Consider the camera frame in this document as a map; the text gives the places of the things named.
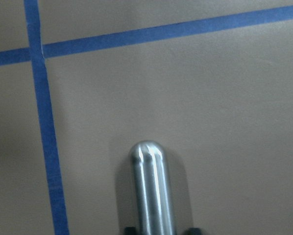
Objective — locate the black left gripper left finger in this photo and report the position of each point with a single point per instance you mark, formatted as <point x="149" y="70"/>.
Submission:
<point x="130" y="231"/>

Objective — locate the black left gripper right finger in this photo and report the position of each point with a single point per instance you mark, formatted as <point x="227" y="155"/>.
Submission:
<point x="192" y="231"/>

